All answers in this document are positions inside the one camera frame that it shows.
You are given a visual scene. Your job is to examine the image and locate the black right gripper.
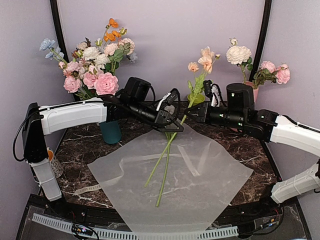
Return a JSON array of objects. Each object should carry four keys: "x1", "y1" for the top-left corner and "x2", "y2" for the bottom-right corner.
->
[{"x1": 184, "y1": 101, "x2": 247, "y2": 130}]

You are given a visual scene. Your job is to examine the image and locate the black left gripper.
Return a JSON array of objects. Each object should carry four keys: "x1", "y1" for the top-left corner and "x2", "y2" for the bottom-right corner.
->
[{"x1": 129, "y1": 99, "x2": 184, "y2": 132}]

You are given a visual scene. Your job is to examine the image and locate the cream printed ribbon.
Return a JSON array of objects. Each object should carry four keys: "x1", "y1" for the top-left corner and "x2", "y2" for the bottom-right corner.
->
[{"x1": 73, "y1": 145, "x2": 201, "y2": 195}]

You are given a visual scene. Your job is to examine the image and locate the white translucent wrapping paper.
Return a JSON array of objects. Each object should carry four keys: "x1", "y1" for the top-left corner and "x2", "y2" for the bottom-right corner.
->
[{"x1": 88, "y1": 126, "x2": 253, "y2": 239}]

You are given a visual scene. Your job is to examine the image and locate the white rose stem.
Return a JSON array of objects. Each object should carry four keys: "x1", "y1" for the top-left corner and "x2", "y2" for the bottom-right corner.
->
[{"x1": 226, "y1": 37, "x2": 253, "y2": 83}]

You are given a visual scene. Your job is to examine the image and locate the pink rose stem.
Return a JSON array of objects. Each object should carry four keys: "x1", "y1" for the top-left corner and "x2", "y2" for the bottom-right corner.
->
[{"x1": 252, "y1": 61, "x2": 291, "y2": 89}]

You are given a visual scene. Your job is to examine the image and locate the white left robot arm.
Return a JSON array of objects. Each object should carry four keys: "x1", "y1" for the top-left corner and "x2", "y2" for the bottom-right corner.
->
[{"x1": 17, "y1": 77, "x2": 184, "y2": 218}]

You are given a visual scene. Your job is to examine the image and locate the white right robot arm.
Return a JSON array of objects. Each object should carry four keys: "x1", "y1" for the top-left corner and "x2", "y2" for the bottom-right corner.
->
[{"x1": 184, "y1": 80, "x2": 320, "y2": 217}]

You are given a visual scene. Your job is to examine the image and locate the pink tall vase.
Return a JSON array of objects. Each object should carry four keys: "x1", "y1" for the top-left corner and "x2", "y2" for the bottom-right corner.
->
[{"x1": 226, "y1": 83, "x2": 256, "y2": 132}]

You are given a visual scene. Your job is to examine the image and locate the teal cylindrical vase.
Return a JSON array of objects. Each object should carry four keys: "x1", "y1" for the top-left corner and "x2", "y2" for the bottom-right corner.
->
[{"x1": 99, "y1": 121, "x2": 122, "y2": 145}]

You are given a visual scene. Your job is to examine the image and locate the lime green bowl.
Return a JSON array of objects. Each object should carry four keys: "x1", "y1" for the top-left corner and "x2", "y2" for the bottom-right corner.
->
[{"x1": 187, "y1": 93, "x2": 206, "y2": 106}]

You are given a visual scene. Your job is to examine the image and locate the large mixed flower arrangement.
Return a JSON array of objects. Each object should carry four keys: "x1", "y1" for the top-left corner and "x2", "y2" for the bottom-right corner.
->
[{"x1": 39, "y1": 18, "x2": 138, "y2": 100}]

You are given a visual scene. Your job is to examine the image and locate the patterned mug orange inside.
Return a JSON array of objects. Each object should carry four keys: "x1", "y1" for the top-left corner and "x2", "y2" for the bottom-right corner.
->
[{"x1": 47, "y1": 147, "x2": 64, "y2": 179}]

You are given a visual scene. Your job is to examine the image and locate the black front table rail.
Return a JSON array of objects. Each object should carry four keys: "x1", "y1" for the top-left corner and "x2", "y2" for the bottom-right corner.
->
[{"x1": 65, "y1": 201, "x2": 275, "y2": 225}]

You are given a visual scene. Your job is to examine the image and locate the white slotted cable duct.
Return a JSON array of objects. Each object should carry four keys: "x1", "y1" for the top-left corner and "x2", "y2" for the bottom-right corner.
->
[{"x1": 31, "y1": 212, "x2": 239, "y2": 240}]

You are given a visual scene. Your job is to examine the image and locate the black left frame post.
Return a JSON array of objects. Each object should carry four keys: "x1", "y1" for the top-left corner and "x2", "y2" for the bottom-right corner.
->
[{"x1": 49, "y1": 0, "x2": 83, "y2": 106}]

